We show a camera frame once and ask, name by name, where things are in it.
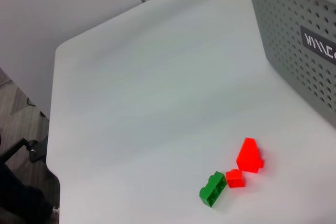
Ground green two-stud brick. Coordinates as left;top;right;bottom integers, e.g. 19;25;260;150
198;170;228;208

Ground grey perforated storage bin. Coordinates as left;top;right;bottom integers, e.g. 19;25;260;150
244;0;336;124

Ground red-orange sloped brick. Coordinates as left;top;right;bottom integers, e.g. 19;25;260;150
236;137;265;174

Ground small red studded brick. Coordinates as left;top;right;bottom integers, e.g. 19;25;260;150
225;168;247;189

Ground grey office chair base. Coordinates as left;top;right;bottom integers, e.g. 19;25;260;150
0;137;49;164

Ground person leg black trousers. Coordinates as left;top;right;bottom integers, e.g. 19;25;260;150
0;161;61;224

